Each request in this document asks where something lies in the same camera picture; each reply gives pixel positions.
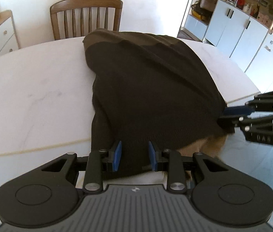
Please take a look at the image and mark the wooden slatted chair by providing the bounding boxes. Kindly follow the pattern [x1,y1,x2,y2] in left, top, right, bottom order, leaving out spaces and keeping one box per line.
[50,0,123,40]

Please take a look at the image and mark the white wall cabinet row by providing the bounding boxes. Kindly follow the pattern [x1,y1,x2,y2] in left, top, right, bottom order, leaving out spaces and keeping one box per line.
[181,0,273,92]

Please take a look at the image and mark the brown colour-block sweater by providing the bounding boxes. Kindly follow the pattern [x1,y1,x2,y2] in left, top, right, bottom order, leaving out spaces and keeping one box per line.
[83,29,229,179]

